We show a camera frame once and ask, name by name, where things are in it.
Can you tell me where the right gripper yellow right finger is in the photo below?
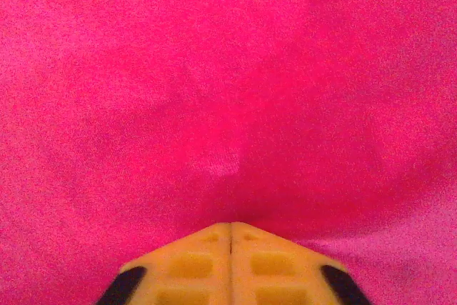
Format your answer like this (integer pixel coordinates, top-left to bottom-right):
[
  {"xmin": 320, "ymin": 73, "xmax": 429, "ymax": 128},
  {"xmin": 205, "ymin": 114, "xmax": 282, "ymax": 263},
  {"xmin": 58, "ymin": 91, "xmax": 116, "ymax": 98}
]
[{"xmin": 231, "ymin": 222, "xmax": 372, "ymax": 305}]

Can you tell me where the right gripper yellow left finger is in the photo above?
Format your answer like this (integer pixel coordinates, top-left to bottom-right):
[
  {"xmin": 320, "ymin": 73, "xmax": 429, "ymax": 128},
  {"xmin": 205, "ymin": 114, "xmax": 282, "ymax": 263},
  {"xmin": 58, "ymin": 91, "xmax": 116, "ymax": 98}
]
[{"xmin": 96, "ymin": 222, "xmax": 232, "ymax": 305}]

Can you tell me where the red t-shirt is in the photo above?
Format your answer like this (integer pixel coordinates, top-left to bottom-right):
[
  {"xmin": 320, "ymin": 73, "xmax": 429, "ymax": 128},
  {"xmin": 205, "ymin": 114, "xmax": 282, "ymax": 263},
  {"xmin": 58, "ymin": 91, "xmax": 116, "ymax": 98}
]
[{"xmin": 0, "ymin": 0, "xmax": 457, "ymax": 305}]

